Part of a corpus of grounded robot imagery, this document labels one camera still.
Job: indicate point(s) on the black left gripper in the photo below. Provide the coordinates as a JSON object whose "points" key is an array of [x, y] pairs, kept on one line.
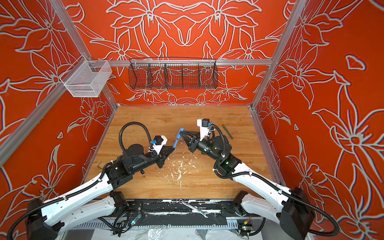
{"points": [[161, 157]]}

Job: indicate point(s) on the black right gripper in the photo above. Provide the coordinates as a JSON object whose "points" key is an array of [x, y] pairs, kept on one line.
{"points": [[193, 144]]}

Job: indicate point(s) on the blue pen cap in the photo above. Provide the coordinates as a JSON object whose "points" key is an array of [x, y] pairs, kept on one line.
{"points": [[179, 133]]}

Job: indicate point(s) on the green pen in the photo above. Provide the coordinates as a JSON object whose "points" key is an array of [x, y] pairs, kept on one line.
{"points": [[227, 131]]}

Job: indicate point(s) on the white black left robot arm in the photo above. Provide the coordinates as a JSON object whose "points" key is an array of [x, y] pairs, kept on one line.
{"points": [[96, 198]]}

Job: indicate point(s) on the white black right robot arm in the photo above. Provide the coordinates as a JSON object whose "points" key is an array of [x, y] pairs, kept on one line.
{"points": [[291, 209]]}

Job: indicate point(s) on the silver wrench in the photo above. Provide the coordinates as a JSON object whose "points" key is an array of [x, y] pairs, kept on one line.
{"points": [[197, 210]]}

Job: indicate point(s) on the clear plastic bin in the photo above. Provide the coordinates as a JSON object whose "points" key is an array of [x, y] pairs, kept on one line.
{"points": [[84, 80]]}

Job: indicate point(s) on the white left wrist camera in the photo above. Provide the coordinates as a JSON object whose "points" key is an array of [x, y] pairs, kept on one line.
{"points": [[157, 144]]}

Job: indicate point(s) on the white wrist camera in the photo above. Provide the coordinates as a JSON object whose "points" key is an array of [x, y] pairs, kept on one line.
{"points": [[204, 125], [157, 144]]}

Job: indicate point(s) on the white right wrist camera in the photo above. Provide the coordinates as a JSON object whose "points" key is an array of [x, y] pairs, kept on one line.
{"points": [[204, 125]]}

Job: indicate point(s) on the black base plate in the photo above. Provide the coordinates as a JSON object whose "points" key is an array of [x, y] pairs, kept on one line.
{"points": [[215, 207]]}

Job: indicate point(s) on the black wire basket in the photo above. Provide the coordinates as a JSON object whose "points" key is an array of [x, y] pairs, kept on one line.
{"points": [[173, 74]]}

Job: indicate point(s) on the grey slotted cable duct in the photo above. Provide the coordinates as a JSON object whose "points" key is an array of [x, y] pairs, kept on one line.
{"points": [[230, 225]]}

